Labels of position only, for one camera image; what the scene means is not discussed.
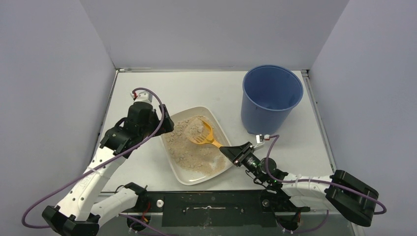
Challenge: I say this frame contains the yellow litter scoop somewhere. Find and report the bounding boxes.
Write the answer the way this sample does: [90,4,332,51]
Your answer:
[185,118,223,148]

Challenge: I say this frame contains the white litter box tray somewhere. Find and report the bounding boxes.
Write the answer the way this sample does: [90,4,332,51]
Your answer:
[161,106,232,185]

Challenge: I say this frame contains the blue plastic bucket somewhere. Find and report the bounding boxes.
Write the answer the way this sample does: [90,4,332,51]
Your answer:
[240,65,304,134]

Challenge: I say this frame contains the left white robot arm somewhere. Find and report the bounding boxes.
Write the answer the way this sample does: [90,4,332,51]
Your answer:
[42,102,174,236]

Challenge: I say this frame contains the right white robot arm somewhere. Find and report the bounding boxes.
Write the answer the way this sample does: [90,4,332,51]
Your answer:
[219,142,379,227]

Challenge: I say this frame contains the beige cat litter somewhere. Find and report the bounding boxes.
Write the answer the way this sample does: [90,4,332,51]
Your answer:
[162,116,226,176]

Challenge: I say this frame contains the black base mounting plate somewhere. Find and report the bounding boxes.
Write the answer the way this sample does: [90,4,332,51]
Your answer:
[126,190,310,228]

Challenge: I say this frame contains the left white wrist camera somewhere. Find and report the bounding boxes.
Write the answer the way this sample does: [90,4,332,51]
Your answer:
[130,90,153,104]

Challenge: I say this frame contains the aluminium table frame rail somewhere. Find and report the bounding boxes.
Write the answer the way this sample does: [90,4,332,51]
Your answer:
[301,70,362,216]

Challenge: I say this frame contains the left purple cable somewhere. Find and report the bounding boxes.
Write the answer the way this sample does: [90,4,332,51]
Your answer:
[22,87,166,229]

